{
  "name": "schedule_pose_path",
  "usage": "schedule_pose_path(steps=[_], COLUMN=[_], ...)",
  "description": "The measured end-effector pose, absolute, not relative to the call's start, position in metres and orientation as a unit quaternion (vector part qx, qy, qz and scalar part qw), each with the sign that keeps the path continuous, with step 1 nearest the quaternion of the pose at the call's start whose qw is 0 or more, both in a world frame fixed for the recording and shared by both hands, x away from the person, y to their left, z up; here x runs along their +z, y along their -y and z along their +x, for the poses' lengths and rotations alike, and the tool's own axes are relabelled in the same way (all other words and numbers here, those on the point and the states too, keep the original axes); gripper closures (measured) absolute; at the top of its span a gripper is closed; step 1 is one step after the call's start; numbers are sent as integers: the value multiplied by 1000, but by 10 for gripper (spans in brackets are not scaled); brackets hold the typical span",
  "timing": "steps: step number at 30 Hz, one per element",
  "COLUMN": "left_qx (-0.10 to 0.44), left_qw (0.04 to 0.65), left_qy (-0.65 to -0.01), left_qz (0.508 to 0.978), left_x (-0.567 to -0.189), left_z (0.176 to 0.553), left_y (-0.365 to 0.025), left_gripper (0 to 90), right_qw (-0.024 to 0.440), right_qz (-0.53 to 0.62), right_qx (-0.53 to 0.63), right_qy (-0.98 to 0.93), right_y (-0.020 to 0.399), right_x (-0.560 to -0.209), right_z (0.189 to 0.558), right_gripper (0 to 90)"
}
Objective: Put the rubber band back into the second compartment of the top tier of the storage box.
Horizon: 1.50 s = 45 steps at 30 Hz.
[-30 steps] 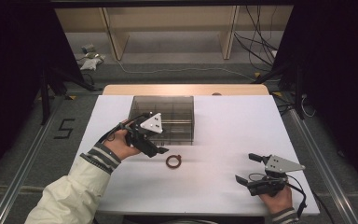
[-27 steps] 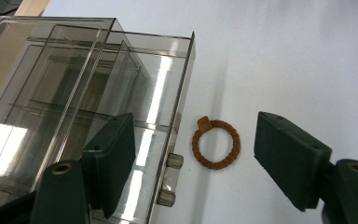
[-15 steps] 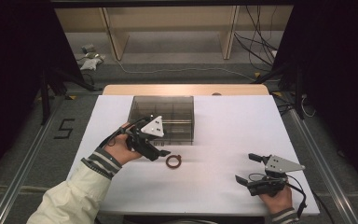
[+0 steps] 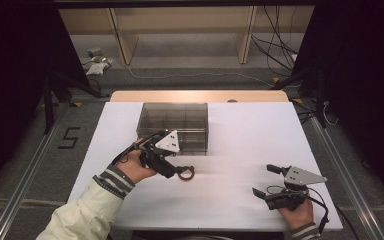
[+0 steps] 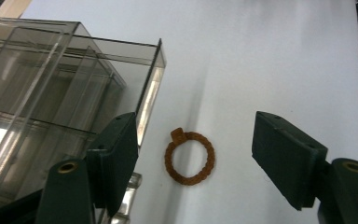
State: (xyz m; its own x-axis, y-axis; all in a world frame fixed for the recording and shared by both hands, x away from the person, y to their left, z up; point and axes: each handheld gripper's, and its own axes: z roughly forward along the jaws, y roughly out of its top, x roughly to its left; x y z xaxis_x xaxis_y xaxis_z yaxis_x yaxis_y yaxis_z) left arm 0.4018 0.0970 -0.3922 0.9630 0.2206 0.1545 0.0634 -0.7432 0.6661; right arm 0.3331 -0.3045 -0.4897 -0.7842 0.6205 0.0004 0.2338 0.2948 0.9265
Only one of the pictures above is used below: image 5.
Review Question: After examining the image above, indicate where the white table cover sheet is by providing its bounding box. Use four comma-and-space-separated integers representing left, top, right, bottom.
21, 0, 358, 224

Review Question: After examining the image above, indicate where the brown braided ring bracelet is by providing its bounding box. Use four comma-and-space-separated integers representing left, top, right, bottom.
164, 127, 216, 187

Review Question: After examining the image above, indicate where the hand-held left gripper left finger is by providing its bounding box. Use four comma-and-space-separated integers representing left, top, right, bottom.
34, 111, 140, 224

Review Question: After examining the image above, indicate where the smoky clear acrylic drawer box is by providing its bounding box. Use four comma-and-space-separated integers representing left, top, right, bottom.
0, 16, 168, 224

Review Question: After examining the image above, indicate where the light wooden table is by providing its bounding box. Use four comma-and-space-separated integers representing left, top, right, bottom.
0, 0, 34, 19

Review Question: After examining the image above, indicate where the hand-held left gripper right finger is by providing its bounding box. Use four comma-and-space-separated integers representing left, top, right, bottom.
251, 110, 358, 224

